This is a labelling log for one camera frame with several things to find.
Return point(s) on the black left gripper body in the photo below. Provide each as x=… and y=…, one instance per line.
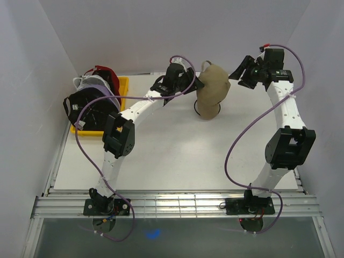
x=184, y=81

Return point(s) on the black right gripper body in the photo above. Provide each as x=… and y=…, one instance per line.
x=252, y=76

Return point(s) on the tan R baseball cap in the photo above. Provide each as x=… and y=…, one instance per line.
x=214, y=91

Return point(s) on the black NY baseball cap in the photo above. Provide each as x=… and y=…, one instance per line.
x=94, y=117

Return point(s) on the purple LA baseball cap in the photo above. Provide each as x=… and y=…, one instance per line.
x=89, y=93

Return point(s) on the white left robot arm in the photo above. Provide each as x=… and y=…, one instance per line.
x=119, y=132

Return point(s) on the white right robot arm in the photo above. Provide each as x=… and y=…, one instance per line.
x=290, y=145

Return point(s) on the yellow plastic bin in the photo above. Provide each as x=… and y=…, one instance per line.
x=123, y=89

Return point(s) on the red baseball cap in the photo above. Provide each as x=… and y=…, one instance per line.
x=108, y=74

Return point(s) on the white baseball cap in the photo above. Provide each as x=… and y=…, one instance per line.
x=90, y=81

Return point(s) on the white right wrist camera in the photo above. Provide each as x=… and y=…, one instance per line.
x=260, y=58

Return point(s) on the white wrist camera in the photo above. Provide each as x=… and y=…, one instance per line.
x=177, y=65
x=260, y=58

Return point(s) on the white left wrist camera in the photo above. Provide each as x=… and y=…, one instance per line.
x=177, y=65

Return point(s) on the black wire hat stand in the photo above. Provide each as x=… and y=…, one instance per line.
x=195, y=106

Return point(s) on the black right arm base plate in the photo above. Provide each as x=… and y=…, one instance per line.
x=240, y=206

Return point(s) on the aluminium frame rail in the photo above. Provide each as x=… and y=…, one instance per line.
x=158, y=205

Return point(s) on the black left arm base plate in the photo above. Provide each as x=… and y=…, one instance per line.
x=115, y=207

